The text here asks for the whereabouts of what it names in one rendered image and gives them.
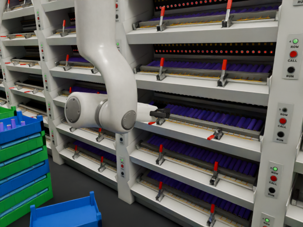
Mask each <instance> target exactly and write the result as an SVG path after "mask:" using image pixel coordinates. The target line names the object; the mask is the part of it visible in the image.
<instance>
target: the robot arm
mask: <svg viewBox="0 0 303 227"><path fill-rule="evenodd" d="M6 1H7V0H0V30H1V22H2V17H3V11H4V8H5V4H6ZM74 7H75V23H76V40H77V48H78V51H79V53H80V55H81V56H82V57H83V58H84V59H86V60H87V61H89V62H90V63H92V64H93V65H94V66H95V67H96V68H97V70H98V71H99V72H100V74H101V76H102V78H103V80H104V83H105V86H106V90H107V94H97V93H85V92H73V93H72V94H70V95H69V97H68V98H67V100H66V103H65V109H64V112H65V117H66V120H67V122H68V124H69V125H70V126H71V127H73V128H87V127H97V128H103V129H106V130H108V131H110V132H114V133H117V134H126V133H128V132H130V131H131V130H132V129H133V127H134V125H135V122H155V121H156V118H169V117H170V108H162V109H158V108H157V107H156V106H153V105H149V104H143V103H138V95H137V84H136V79H135V76H134V73H133V71H132V69H131V67H130V65H129V64H128V62H127V61H126V59H125V58H124V57H123V56H122V54H121V53H120V52H119V50H118V49H117V46H116V42H115V13H116V0H74ZM158 110H159V111H161V112H157V111H158ZM153 111H154V112H153Z"/></svg>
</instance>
